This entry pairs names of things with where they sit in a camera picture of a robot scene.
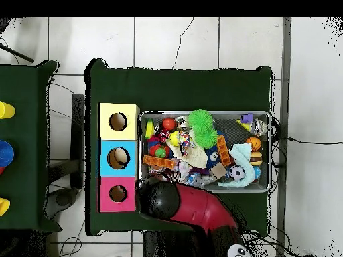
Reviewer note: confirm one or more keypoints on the orange plastic tray block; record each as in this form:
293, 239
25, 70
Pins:
158, 160

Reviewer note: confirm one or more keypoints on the cream waffle cloth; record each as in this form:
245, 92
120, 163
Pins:
197, 156

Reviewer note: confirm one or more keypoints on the yellow ball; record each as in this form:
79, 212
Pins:
174, 138

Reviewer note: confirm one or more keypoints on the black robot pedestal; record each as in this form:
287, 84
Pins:
171, 246

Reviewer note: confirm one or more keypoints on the small soccer ball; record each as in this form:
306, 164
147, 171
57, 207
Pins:
236, 173

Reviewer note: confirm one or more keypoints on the blue round cap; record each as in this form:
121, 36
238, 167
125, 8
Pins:
5, 153

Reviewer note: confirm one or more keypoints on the yellow cone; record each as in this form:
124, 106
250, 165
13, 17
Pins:
5, 110
4, 206

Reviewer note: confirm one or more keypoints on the large green spiky ball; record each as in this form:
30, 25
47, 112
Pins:
200, 119

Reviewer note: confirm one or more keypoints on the mint green cloth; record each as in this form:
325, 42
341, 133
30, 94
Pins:
244, 163

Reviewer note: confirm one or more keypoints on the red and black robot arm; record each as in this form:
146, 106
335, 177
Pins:
198, 206

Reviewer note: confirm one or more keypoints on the black floor stand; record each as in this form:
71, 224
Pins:
77, 134

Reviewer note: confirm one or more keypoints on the green cloth table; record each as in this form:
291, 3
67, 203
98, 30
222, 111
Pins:
177, 91
27, 134

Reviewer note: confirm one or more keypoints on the black rod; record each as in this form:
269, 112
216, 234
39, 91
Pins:
16, 53

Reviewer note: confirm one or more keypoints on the wooden box with three holes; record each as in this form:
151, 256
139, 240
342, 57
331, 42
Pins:
131, 147

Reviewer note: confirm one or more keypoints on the red-orange ball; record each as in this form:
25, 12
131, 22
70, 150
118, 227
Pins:
169, 123

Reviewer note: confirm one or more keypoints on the orange plastic toy piece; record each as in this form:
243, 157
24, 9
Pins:
224, 150

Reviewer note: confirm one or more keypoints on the colourful polka-dot cloth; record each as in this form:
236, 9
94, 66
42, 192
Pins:
185, 140

